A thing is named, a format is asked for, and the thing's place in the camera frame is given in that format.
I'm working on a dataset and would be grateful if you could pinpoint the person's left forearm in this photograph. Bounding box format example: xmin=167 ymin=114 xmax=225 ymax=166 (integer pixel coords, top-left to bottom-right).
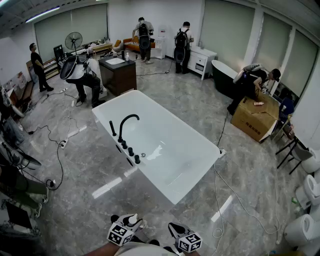
xmin=84 ymin=241 xmax=121 ymax=256

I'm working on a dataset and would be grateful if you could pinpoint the large cardboard box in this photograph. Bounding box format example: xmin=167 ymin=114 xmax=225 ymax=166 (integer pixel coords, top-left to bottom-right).
xmin=229 ymin=93 xmax=280 ymax=143

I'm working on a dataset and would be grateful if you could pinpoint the orange sofa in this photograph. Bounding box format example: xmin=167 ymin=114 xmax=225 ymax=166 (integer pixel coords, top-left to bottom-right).
xmin=113 ymin=36 xmax=156 ymax=53

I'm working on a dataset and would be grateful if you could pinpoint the black standing fan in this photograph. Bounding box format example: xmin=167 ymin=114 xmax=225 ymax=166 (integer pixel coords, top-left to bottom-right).
xmin=64 ymin=31 xmax=83 ymax=58

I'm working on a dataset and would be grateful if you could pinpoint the black curved faucet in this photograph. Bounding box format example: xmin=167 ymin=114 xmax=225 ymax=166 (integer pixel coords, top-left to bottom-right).
xmin=117 ymin=114 xmax=140 ymax=143

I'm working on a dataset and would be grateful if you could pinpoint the tangled white cable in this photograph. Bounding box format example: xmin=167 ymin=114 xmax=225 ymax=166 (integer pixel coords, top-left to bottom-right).
xmin=62 ymin=92 xmax=81 ymax=141

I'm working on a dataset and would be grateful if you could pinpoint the white toilet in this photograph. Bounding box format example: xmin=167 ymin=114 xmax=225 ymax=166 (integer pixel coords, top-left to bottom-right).
xmin=295 ymin=174 xmax=320 ymax=210
xmin=301 ymin=147 xmax=320 ymax=173
xmin=283 ymin=213 xmax=320 ymax=247

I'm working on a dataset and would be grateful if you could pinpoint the dark wooden sink cabinet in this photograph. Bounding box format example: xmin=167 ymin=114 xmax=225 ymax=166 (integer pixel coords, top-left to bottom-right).
xmin=98 ymin=56 xmax=138 ymax=97

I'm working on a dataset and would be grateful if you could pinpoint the low wooden shelf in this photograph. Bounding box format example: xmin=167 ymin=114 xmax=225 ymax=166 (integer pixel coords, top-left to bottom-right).
xmin=26 ymin=57 xmax=61 ymax=81

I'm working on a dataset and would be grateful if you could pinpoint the black-frame chair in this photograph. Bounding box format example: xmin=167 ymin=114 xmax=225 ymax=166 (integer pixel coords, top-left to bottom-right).
xmin=275 ymin=136 xmax=313 ymax=175

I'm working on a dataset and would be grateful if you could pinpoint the dark oval tub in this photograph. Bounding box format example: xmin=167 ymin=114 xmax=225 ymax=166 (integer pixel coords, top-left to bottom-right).
xmin=211 ymin=59 xmax=241 ymax=100

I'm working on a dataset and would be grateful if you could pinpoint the white vanity cabinet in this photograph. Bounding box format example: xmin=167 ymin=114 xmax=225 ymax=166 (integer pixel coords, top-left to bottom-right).
xmin=187 ymin=45 xmax=218 ymax=81

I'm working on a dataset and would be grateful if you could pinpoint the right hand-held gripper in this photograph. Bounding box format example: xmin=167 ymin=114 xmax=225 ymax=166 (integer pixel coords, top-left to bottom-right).
xmin=167 ymin=222 xmax=203 ymax=253

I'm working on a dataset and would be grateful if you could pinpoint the ceiling light strip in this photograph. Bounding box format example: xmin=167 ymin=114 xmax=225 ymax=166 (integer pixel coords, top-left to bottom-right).
xmin=24 ymin=6 xmax=61 ymax=24

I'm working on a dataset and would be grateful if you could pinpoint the grey window blind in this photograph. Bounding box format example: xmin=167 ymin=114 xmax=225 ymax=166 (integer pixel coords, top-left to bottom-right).
xmin=34 ymin=3 xmax=109 ymax=63

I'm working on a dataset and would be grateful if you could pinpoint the white rectangular bathtub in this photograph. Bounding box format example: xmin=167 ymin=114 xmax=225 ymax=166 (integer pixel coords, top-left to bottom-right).
xmin=91 ymin=89 xmax=222 ymax=206

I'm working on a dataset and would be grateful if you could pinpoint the black power cable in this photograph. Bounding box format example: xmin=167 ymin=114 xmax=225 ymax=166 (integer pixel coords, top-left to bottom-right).
xmin=216 ymin=111 xmax=230 ymax=148
xmin=27 ymin=124 xmax=65 ymax=191

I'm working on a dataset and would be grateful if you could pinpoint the long white cable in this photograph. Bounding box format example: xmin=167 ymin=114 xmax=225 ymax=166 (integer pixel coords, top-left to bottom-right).
xmin=212 ymin=163 xmax=282 ymax=238

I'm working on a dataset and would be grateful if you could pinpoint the white water dispenser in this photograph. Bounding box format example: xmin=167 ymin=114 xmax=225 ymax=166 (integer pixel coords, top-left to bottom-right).
xmin=154 ymin=24 xmax=169 ymax=60

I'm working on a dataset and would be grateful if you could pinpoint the black flat pad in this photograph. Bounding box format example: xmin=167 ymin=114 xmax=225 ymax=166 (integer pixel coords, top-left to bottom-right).
xmin=4 ymin=201 xmax=33 ymax=230

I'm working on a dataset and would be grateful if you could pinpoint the person's white printed shirt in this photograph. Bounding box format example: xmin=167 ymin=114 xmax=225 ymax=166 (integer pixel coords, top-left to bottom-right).
xmin=113 ymin=241 xmax=181 ymax=256

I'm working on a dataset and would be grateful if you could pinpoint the small white bottle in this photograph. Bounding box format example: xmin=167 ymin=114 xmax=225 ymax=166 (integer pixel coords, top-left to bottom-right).
xmin=124 ymin=213 xmax=139 ymax=226

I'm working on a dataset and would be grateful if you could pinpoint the black hand shower handle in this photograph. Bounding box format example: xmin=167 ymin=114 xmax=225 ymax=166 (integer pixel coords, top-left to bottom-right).
xmin=108 ymin=120 xmax=118 ymax=137

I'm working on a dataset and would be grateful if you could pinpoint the black case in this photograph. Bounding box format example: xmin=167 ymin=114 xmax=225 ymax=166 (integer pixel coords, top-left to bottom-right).
xmin=53 ymin=44 xmax=65 ymax=69

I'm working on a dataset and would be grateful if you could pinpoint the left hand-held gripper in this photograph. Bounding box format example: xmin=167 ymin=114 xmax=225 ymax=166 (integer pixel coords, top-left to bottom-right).
xmin=107 ymin=214 xmax=148 ymax=247

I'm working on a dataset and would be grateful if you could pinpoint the light wooden table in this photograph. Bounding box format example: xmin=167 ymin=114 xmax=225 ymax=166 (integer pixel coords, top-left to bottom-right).
xmin=82 ymin=42 xmax=113 ymax=55

